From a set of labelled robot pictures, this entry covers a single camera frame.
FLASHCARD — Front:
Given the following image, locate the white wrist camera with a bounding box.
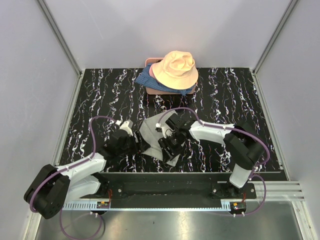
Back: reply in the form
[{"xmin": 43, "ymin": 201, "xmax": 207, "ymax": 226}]
[
  {"xmin": 155, "ymin": 123, "xmax": 172, "ymax": 138},
  {"xmin": 115, "ymin": 120, "xmax": 133, "ymax": 137}
]

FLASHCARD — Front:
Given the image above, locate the peach bucket hat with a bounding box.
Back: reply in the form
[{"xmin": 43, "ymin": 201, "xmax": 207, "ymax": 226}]
[{"xmin": 151, "ymin": 50, "xmax": 199, "ymax": 90}]

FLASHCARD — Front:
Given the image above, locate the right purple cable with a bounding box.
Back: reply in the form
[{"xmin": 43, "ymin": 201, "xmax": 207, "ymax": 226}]
[{"xmin": 154, "ymin": 106, "xmax": 271, "ymax": 216}]

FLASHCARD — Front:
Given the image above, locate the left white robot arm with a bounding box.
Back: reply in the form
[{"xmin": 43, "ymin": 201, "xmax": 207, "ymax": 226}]
[{"xmin": 23, "ymin": 130, "xmax": 150, "ymax": 219}]

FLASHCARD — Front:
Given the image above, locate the purple cable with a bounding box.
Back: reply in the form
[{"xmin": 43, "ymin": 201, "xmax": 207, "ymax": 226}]
[
  {"xmin": 29, "ymin": 115, "xmax": 121, "ymax": 238},
  {"xmin": 154, "ymin": 106, "xmax": 271, "ymax": 216}
]

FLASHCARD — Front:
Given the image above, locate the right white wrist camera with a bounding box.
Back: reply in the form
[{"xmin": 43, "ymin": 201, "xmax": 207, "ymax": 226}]
[{"xmin": 155, "ymin": 123, "xmax": 172, "ymax": 138}]

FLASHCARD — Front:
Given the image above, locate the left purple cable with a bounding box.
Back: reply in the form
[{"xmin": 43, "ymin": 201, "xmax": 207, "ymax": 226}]
[{"xmin": 29, "ymin": 115, "xmax": 121, "ymax": 238}]

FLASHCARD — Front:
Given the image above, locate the pink plastic tray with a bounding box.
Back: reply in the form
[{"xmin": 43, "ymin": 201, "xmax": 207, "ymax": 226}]
[{"xmin": 145, "ymin": 57, "xmax": 198, "ymax": 95}]

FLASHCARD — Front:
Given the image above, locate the white slotted cable duct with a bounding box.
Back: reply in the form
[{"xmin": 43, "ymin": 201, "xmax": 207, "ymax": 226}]
[{"xmin": 62, "ymin": 200, "xmax": 111, "ymax": 211}]

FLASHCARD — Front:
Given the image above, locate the grey cloth napkin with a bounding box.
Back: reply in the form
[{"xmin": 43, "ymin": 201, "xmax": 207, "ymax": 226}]
[{"xmin": 139, "ymin": 110, "xmax": 176, "ymax": 163}]

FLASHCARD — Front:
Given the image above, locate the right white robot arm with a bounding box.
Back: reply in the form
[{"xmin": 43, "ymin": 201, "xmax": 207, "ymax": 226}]
[{"xmin": 155, "ymin": 112, "xmax": 270, "ymax": 199}]

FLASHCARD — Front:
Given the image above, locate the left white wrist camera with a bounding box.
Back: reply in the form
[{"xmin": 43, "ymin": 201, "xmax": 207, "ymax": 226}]
[{"xmin": 115, "ymin": 120, "xmax": 133, "ymax": 137}]

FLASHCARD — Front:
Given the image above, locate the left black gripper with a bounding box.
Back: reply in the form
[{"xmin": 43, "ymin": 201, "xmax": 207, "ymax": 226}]
[{"xmin": 117, "ymin": 131, "xmax": 150, "ymax": 156}]

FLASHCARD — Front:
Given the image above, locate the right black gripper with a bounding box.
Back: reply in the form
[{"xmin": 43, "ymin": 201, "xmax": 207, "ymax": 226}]
[{"xmin": 158, "ymin": 130, "xmax": 185, "ymax": 164}]

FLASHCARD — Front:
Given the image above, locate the blue patterned cloth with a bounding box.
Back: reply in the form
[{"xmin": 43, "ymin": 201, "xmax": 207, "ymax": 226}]
[{"xmin": 135, "ymin": 64, "xmax": 197, "ymax": 96}]

